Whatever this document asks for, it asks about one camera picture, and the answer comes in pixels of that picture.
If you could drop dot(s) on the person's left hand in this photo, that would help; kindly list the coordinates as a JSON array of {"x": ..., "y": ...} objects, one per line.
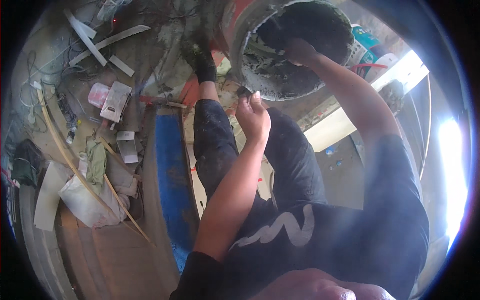
[{"x": 255, "y": 122}]

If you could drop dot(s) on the person's right hand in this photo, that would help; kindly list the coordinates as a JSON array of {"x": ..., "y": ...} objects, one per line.
[{"x": 302, "y": 52}]

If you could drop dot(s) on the person's right fingers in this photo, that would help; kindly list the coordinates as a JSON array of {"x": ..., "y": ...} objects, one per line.
[{"x": 290, "y": 47}]

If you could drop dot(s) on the small black piece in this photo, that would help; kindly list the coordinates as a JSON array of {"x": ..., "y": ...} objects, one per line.
[{"x": 244, "y": 92}]

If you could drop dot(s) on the grey bucket of mortar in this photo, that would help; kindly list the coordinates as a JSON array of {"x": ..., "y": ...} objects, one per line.
[{"x": 318, "y": 26}]

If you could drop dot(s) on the teal and white bucket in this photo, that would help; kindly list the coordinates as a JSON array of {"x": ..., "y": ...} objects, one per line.
[{"x": 365, "y": 47}]

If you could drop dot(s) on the long white beam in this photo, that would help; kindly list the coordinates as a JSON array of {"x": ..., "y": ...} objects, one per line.
[{"x": 337, "y": 127}]

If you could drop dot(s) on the person's legs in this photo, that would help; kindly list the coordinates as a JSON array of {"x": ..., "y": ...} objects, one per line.
[{"x": 217, "y": 150}]

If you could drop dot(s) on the short white strip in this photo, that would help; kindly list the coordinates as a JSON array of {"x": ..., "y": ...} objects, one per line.
[{"x": 122, "y": 65}]

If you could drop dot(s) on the blue board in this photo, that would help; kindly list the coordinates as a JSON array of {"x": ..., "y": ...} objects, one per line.
[{"x": 172, "y": 180}]

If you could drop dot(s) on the long white strip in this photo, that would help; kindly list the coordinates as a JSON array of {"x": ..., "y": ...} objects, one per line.
[
  {"x": 84, "y": 37},
  {"x": 112, "y": 39}
]

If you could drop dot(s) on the small white box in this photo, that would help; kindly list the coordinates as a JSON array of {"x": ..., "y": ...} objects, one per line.
[{"x": 127, "y": 148}]

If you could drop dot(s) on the pink plastic bag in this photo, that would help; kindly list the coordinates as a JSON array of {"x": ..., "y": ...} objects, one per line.
[{"x": 97, "y": 95}]

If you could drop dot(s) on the person's body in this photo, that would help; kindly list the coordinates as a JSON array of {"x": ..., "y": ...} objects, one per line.
[{"x": 330, "y": 243}]

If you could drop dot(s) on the green cloth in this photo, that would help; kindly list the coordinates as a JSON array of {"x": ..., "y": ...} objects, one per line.
[{"x": 95, "y": 165}]

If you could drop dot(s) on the black power tool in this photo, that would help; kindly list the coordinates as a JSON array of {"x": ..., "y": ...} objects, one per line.
[{"x": 69, "y": 118}]

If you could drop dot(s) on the thin wooden strips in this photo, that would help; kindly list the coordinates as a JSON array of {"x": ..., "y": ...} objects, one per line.
[{"x": 62, "y": 150}]

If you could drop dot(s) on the white sack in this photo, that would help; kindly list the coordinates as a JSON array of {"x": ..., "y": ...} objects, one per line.
[{"x": 86, "y": 204}]

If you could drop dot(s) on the white board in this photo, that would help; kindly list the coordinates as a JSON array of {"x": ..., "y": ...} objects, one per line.
[{"x": 48, "y": 198}]

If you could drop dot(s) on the dark bag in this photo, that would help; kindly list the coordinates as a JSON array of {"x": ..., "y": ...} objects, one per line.
[{"x": 28, "y": 163}]

